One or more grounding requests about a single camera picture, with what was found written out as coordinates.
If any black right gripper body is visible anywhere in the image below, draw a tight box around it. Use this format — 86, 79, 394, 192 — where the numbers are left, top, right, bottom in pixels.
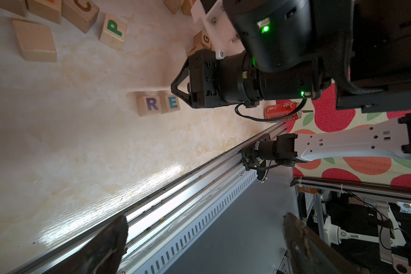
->
187, 50, 260, 108

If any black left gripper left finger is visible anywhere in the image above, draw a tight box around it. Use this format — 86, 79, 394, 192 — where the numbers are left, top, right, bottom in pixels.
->
46, 215, 129, 274

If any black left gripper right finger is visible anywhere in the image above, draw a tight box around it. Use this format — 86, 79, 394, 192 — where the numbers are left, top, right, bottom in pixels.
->
283, 212, 359, 274

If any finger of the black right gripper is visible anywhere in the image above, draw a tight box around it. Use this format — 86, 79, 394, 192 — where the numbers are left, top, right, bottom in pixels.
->
171, 59, 194, 108

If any wooden block teal E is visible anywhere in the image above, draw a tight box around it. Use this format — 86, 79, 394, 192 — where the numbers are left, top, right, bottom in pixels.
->
159, 94, 180, 114

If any wooden block purple R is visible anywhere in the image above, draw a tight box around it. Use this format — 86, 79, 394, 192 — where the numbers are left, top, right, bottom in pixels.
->
137, 96, 162, 117

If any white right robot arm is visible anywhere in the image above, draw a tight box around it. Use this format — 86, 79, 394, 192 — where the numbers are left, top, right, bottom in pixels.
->
171, 1, 411, 172

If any wooden block brown G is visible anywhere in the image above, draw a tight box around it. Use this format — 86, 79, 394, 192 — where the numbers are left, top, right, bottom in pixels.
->
187, 31, 213, 57

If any red soda can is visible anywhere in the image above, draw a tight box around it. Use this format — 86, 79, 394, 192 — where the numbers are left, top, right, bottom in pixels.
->
264, 100, 302, 122

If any wooden block green P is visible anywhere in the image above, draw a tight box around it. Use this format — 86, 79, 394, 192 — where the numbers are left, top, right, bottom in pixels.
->
99, 13, 127, 50

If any wooden block pile under gripper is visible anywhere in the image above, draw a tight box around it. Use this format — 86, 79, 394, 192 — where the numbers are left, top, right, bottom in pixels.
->
0, 0, 99, 33

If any plain wooden block lower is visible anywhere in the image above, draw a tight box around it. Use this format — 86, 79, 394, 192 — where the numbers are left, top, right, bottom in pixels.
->
12, 20, 57, 62

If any aluminium front rail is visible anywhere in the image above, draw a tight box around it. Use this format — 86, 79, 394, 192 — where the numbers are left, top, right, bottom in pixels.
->
16, 123, 286, 274

